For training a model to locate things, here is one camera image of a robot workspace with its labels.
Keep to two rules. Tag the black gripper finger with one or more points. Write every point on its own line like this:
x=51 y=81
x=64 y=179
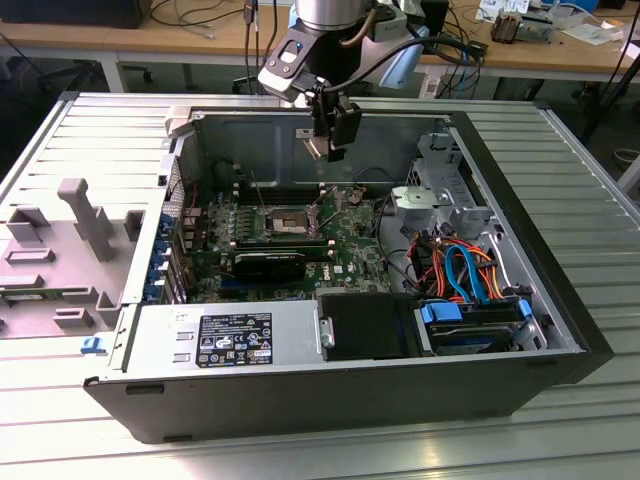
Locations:
x=322 y=115
x=347 y=125

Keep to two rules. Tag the silver topped CPU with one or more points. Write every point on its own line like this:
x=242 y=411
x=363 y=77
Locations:
x=315 y=148

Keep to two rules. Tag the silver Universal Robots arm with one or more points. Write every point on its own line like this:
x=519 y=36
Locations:
x=325 y=12

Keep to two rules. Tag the CPU socket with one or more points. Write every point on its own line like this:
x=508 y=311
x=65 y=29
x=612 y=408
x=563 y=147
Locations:
x=287 y=225

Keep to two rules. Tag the metal CPU cooler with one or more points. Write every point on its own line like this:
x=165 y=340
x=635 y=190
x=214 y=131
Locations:
x=505 y=27

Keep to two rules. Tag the blue expansion slot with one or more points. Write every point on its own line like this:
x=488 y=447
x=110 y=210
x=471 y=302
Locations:
x=229 y=286

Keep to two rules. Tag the round coin battery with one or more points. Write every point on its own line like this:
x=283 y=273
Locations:
x=358 y=195

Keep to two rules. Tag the pale blue teach pendant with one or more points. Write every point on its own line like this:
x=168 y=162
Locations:
x=405 y=70

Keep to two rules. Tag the white printed card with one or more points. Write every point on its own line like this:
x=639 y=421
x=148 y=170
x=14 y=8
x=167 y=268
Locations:
x=432 y=85

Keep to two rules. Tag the silver metal drive cage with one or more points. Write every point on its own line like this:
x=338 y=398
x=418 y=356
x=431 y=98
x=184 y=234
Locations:
x=440 y=172

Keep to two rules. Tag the tall black box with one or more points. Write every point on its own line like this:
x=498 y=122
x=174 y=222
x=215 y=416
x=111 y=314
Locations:
x=435 y=20

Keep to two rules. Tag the green motherboard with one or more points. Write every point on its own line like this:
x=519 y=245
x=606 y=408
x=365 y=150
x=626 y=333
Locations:
x=350 y=240

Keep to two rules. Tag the long wooden desk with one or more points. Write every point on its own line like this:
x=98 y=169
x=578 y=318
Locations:
x=175 y=42

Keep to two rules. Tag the black NVIDIA graphics card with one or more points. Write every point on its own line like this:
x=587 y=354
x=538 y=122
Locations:
x=270 y=267

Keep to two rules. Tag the grey metal device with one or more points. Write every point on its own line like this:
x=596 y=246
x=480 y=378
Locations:
x=537 y=30

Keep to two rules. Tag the hard disk in blue carrier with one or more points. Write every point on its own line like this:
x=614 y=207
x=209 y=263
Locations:
x=465 y=345

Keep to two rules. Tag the white paper sheets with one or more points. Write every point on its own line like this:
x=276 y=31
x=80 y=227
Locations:
x=592 y=32

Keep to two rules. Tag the large black equipment box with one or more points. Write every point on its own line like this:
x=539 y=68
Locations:
x=75 y=12

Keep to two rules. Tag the black tripod leg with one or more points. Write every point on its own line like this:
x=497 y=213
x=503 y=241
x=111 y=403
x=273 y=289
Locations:
x=612 y=95

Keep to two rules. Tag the silver power supply unit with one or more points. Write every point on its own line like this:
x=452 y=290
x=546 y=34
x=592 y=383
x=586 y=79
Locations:
x=160 y=340

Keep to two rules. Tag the black open PC case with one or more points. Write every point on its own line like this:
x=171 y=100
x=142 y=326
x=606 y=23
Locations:
x=300 y=405

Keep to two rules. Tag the grey plastic parts rack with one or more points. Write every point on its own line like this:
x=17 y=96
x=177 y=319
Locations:
x=75 y=280

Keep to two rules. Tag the green RAM stick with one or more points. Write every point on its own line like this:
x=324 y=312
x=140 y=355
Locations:
x=25 y=298

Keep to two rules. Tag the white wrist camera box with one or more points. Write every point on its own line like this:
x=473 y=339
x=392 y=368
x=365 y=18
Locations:
x=277 y=85
x=392 y=25

